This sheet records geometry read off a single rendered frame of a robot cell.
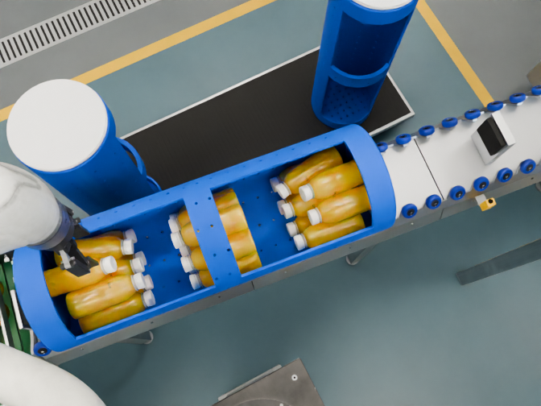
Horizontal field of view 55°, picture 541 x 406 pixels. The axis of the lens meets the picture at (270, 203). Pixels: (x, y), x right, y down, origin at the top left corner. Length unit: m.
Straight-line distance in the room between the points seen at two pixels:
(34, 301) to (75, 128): 0.53
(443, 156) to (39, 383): 1.29
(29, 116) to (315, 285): 1.40
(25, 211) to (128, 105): 2.00
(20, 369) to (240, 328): 1.77
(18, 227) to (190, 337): 1.68
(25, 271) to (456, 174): 1.17
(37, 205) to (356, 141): 0.75
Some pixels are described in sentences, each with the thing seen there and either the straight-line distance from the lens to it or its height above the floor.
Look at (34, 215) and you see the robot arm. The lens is 0.80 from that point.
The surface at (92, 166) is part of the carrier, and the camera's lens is 1.56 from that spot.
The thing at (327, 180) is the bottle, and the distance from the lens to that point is 1.29.
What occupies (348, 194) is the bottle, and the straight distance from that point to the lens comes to 1.32.
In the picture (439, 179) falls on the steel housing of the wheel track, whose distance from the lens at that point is 1.61.
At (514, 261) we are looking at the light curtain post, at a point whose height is 0.55.
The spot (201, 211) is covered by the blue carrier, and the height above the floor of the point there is 1.23.
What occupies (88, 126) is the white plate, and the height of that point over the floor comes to 1.04.
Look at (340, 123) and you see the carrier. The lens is 2.40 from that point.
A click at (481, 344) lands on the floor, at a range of 2.56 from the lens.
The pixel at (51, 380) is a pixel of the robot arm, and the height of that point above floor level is 1.77.
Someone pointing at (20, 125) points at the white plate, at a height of 1.04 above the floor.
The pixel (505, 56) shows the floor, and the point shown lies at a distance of 3.05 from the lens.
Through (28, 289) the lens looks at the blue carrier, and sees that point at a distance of 1.27.
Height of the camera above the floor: 2.38
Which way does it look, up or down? 74 degrees down
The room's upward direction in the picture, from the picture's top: 1 degrees clockwise
